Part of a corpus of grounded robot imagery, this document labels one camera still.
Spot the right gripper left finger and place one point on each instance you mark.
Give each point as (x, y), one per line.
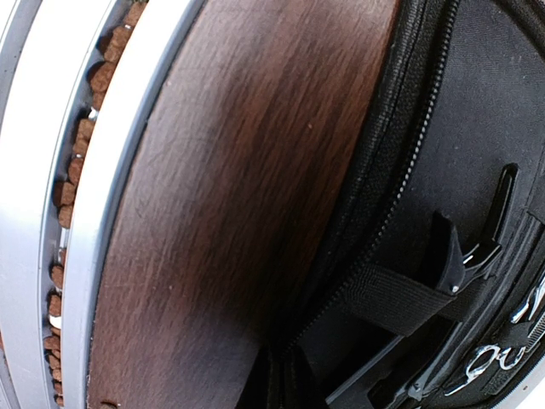
(260, 390)

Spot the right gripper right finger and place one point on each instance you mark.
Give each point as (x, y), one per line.
(301, 390)

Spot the black zippered tool case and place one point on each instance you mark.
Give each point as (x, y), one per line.
(461, 95)

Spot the silver scissors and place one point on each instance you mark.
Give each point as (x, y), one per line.
(517, 337)

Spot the black hair clip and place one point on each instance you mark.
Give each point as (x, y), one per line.
(447, 266)

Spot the front aluminium rail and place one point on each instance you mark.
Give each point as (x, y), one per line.
(78, 82)

